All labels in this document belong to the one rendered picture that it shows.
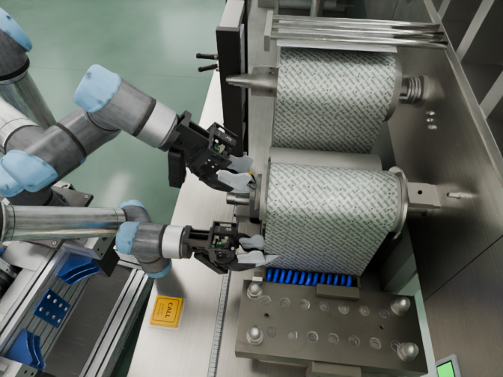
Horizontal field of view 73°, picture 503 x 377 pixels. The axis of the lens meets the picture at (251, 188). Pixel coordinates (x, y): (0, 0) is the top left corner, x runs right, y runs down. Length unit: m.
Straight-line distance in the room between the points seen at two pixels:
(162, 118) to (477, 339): 0.59
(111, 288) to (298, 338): 1.20
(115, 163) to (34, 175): 1.95
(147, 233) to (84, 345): 1.06
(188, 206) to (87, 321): 0.89
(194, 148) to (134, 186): 1.79
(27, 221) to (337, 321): 0.69
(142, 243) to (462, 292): 0.61
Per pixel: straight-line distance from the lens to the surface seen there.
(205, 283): 0.99
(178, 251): 0.78
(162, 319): 0.95
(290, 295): 0.84
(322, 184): 0.65
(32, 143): 0.67
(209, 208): 1.11
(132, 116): 0.60
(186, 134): 0.61
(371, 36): 0.82
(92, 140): 0.68
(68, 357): 1.81
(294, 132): 0.81
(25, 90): 1.06
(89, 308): 1.84
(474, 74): 0.74
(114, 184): 2.47
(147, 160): 2.53
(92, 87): 0.59
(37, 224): 0.85
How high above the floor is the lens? 1.81
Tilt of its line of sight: 53 degrees down
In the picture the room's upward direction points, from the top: straight up
